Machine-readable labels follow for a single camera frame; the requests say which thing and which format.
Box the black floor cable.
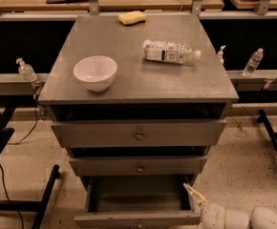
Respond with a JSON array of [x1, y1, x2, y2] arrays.
[[0, 94, 41, 229]]

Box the upright clear water bottle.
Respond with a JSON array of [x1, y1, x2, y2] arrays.
[[242, 48, 264, 76]]

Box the grey middle drawer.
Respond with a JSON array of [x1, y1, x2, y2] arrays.
[[69, 156, 207, 177]]

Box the black table leg left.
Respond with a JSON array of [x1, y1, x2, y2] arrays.
[[0, 165, 60, 229]]

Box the grey top drawer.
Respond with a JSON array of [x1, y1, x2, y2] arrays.
[[52, 119, 226, 148]]

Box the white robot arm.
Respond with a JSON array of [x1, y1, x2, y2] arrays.
[[183, 183, 277, 229]]

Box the yellow sponge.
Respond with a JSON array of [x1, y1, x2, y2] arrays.
[[118, 10, 146, 26]]

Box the white bowl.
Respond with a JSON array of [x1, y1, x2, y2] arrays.
[[74, 55, 117, 92]]

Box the clear pump dispenser bottle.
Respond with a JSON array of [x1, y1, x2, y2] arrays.
[[16, 58, 37, 82]]

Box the grey drawer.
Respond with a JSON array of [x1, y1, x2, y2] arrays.
[[52, 119, 226, 148], [69, 156, 207, 177], [75, 175, 200, 229]]

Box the grey bottom drawer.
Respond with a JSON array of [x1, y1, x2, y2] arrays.
[[75, 175, 200, 229]]

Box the small white pump bottle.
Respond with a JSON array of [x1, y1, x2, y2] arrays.
[[217, 45, 226, 64]]

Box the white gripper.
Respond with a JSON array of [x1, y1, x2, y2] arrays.
[[183, 183, 249, 229]]

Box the lying plastic water bottle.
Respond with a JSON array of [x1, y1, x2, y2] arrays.
[[142, 40, 202, 65]]

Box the grey wooden drawer cabinet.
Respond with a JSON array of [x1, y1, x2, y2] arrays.
[[37, 13, 240, 189]]

